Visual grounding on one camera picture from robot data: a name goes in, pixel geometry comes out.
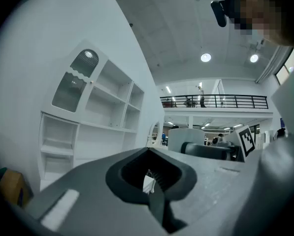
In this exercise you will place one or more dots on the oval mirror cream frame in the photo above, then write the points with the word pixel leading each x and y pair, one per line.
pixel 153 125

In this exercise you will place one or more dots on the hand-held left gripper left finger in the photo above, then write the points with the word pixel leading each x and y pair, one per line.
pixel 92 205

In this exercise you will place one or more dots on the dark teal container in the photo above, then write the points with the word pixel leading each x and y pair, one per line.
pixel 2 172

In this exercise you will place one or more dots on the brown cardboard box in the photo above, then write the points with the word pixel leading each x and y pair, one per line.
pixel 13 185

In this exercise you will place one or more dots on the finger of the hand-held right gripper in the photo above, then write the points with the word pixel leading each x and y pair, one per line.
pixel 203 151

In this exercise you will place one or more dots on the black balcony railing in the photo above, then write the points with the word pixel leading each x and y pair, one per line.
pixel 235 96

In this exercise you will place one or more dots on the high wall window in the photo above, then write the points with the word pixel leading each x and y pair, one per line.
pixel 283 74

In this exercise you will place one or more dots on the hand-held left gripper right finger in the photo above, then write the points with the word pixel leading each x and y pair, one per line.
pixel 210 181

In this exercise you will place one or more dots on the round ceiling light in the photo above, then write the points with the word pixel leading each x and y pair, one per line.
pixel 254 58
pixel 205 57

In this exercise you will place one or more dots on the white wall shelf unit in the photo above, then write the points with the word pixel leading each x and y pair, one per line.
pixel 100 136

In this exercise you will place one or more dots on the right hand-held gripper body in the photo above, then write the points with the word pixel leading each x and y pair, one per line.
pixel 246 141

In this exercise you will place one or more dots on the person's head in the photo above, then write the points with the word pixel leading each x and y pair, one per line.
pixel 272 13

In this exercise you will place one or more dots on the white ribbed glass cabinet door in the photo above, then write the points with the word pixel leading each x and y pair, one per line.
pixel 87 99

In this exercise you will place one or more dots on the black head-worn camera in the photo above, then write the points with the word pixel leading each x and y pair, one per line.
pixel 219 12

